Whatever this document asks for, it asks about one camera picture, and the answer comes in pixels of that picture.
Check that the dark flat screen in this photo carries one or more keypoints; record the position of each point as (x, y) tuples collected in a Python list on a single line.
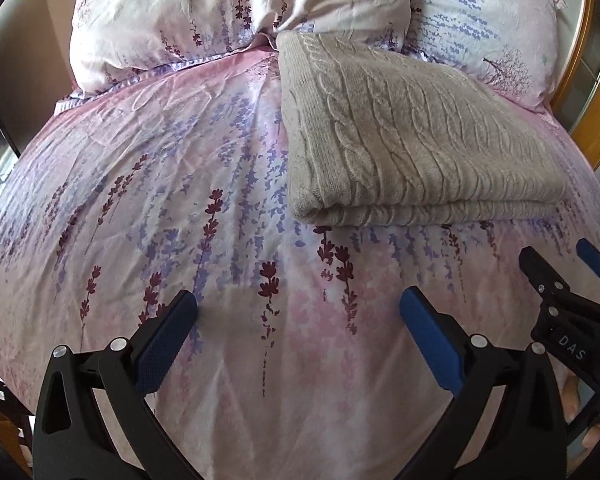
[(0, 125)]

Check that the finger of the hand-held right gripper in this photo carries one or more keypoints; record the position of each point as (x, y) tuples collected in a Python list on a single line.
[(542, 277), (597, 262)]

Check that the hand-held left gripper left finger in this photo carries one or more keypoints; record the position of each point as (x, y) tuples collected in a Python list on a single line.
[(167, 340)]

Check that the floral pillow with tree print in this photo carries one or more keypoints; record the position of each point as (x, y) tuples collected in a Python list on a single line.
[(480, 25)]

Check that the wooden door frame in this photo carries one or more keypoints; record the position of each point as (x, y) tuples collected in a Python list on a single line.
[(587, 60)]

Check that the pale floral pillow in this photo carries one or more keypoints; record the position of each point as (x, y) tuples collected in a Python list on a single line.
[(205, 10)]

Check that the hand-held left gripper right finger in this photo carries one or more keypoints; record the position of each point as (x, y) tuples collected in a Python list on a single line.
[(427, 335)]

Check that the wooden furniture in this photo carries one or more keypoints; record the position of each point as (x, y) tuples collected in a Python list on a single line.
[(5, 410)]

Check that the pink floral duvet cover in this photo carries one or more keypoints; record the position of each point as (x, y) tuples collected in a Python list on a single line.
[(155, 185)]

